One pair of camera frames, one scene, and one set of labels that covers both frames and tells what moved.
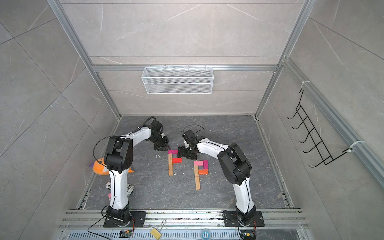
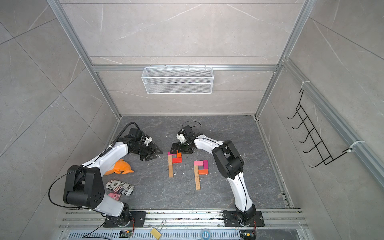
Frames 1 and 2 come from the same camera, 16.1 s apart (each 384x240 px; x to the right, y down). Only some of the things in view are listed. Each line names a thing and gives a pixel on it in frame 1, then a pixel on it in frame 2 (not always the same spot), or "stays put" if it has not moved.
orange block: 203,171 stays put
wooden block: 197,183 stays put
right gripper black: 182,152 -> 180,145
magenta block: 205,164 stays put
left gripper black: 165,146 -> 152,147
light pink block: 199,163 stays put
